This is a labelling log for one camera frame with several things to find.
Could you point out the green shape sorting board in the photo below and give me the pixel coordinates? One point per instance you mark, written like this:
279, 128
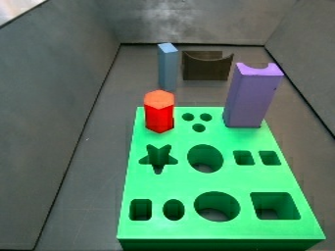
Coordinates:
211, 188

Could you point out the black angled bracket stand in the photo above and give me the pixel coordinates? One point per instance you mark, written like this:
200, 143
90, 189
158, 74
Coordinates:
206, 65

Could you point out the purple notched rectangular block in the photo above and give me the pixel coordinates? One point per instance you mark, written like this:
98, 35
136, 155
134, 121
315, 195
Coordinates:
251, 93

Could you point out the red hexagonal prism block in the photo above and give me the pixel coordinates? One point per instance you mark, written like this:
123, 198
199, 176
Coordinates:
159, 111

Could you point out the blue rectangular block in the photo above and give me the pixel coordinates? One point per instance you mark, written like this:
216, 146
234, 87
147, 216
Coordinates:
167, 66

